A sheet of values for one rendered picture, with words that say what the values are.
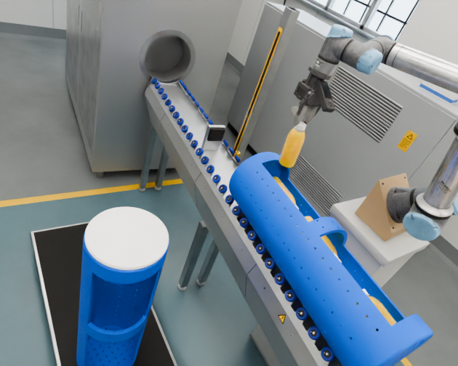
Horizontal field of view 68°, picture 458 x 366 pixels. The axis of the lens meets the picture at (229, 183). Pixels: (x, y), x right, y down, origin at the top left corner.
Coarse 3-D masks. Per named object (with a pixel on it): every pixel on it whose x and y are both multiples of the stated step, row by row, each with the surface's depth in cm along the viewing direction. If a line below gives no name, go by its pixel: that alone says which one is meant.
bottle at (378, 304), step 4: (368, 296) 109; (372, 296) 109; (372, 300) 107; (376, 300) 107; (376, 304) 105; (380, 304) 106; (380, 308) 105; (384, 308) 105; (384, 312) 104; (388, 312) 105; (384, 316) 103; (388, 316) 103; (388, 320) 102; (392, 320) 102; (392, 324) 101
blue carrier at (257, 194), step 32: (256, 160) 143; (256, 192) 136; (256, 224) 135; (288, 224) 123; (320, 224) 120; (288, 256) 119; (320, 256) 112; (352, 256) 129; (320, 288) 108; (352, 288) 104; (320, 320) 108; (352, 320) 100; (384, 320) 97; (416, 320) 98; (352, 352) 98; (384, 352) 93
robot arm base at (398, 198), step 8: (392, 192) 136; (400, 192) 135; (408, 192) 132; (392, 200) 134; (400, 200) 132; (408, 200) 130; (392, 208) 134; (400, 208) 132; (408, 208) 131; (392, 216) 135; (400, 216) 134
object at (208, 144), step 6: (210, 126) 182; (216, 126) 183; (222, 126) 186; (210, 132) 182; (216, 132) 183; (222, 132) 185; (204, 138) 187; (210, 138) 184; (216, 138) 186; (204, 144) 187; (210, 144) 189; (216, 144) 191
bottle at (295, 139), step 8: (288, 136) 132; (296, 136) 129; (304, 136) 130; (288, 144) 133; (296, 144) 131; (288, 152) 134; (296, 152) 134; (280, 160) 139; (288, 160) 136; (296, 160) 139
